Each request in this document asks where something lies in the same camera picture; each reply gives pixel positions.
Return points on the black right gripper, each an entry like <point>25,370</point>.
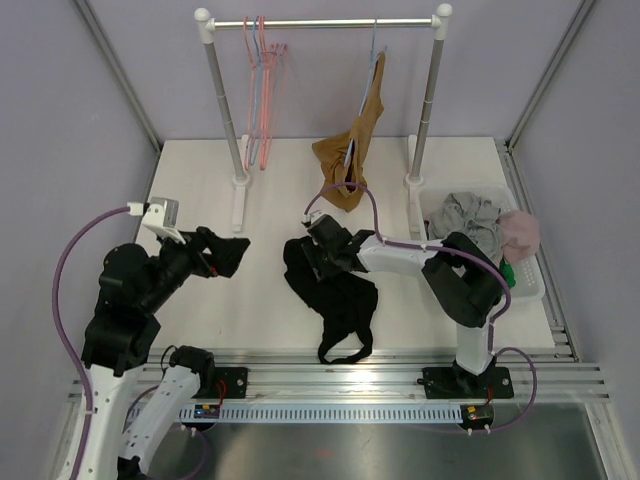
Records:
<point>313,252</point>

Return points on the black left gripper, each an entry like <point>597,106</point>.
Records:
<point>225,253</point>

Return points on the black tank top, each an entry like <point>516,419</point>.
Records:
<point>346,302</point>

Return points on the grey tank top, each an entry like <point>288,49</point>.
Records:
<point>472,215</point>

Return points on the green tank top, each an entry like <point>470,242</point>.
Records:
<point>508,273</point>

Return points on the blue hanger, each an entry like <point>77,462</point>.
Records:
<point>374,59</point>
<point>258,87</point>

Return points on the pink tank top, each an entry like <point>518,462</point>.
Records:
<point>520,235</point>

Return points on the pink hanger with clothes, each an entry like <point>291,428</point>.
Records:
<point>276,81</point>

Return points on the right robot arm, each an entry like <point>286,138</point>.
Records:
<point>465,283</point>

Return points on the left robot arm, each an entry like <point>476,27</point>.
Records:
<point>118,340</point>

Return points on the brown tank top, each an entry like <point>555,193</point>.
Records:
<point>342,156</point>

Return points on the white plastic basket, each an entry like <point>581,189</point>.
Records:
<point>428,198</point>

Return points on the white garment rack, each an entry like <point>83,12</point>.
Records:
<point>320,92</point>

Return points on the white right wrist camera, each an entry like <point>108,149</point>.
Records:
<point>311,218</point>

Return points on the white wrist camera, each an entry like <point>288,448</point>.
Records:
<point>159,216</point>
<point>311,218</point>

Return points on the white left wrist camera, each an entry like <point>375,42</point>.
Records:
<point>159,216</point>

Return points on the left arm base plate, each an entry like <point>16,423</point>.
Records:
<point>230,382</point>

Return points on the white slotted cable duct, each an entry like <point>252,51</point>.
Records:
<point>324,413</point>

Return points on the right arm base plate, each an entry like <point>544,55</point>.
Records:
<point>448,383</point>

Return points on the aluminium front rail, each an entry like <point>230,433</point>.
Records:
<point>392,377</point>

